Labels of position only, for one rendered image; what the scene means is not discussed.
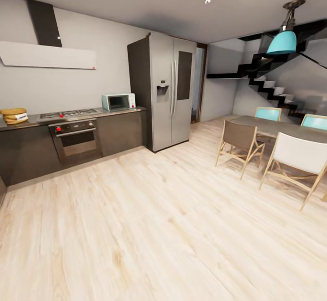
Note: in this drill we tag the microwave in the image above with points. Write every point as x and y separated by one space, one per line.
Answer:
118 101

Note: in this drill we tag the popcorn bag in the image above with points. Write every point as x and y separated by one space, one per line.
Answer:
14 116

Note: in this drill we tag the breakfast table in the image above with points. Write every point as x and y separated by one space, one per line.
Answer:
271 128

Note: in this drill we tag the fridge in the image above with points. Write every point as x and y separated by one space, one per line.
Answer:
162 69

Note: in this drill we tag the fixed window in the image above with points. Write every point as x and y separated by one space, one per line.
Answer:
198 82

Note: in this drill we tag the room light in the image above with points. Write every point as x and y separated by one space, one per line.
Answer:
286 41

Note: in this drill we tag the range hood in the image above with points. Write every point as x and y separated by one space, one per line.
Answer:
50 52

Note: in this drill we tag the oven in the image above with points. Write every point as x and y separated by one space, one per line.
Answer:
76 139

